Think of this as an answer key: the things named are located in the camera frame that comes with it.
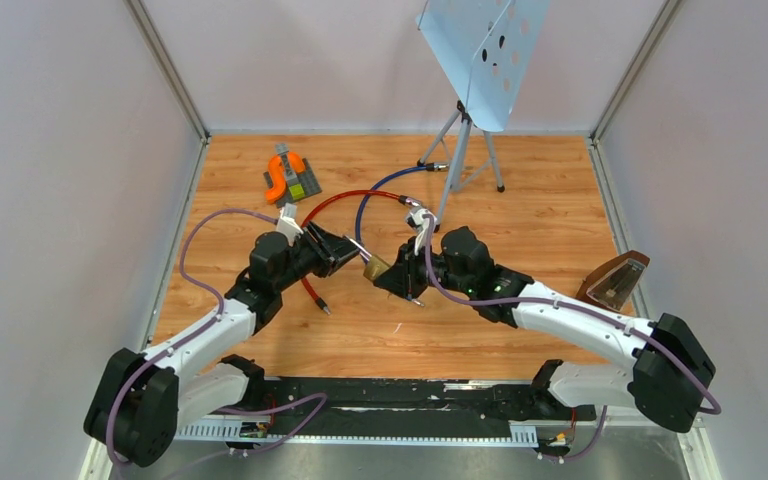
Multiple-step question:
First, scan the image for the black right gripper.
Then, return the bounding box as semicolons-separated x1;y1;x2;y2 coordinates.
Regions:
374;238;473;301

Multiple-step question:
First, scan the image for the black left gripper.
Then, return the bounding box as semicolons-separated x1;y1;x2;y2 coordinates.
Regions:
273;220;362;292

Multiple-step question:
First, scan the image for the brass padlock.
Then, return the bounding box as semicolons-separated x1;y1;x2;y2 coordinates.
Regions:
349;238;391;282

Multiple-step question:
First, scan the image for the red cable lock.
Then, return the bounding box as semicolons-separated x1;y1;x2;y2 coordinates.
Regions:
299;188;425;316

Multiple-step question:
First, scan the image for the blue cable lock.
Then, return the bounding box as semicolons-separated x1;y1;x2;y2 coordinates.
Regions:
354;163;450;266

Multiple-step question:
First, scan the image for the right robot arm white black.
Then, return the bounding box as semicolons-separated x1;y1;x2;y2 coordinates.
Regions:
369;227;722;433

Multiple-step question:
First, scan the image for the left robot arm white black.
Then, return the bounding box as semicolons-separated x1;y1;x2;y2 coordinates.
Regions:
83;223;359;467

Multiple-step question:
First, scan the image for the orange grey toy block build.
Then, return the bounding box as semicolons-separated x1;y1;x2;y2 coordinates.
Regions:
264;143;322;208

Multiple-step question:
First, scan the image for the brown wooden metronome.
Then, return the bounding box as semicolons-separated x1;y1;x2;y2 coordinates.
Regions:
574;250;650;312

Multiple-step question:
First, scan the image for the light blue music stand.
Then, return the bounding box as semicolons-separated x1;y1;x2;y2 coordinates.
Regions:
416;0;550;224

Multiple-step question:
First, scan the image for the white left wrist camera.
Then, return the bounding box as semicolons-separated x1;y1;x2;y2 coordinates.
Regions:
275;203;304;246

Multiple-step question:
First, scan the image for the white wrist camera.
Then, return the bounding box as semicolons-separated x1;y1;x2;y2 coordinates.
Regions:
275;203;304;246
406;206;438;256

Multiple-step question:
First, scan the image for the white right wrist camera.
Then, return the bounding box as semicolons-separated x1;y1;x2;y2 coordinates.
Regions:
406;206;438;256

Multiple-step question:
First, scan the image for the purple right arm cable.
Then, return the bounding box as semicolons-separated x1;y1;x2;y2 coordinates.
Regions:
422;213;723;416

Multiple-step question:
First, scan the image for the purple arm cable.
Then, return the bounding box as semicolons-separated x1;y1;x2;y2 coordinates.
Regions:
104;207;283;469
422;213;723;416

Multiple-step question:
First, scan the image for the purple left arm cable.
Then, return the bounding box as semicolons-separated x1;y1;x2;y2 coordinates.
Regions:
104;207;283;469

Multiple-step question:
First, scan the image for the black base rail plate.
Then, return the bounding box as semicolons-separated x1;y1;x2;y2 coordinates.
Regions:
249;377;595;437

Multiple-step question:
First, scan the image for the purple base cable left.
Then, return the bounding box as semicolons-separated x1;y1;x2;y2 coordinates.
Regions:
211;392;330;457

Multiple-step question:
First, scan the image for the white slotted cable duct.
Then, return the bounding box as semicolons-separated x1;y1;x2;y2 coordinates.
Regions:
175;416;539;448

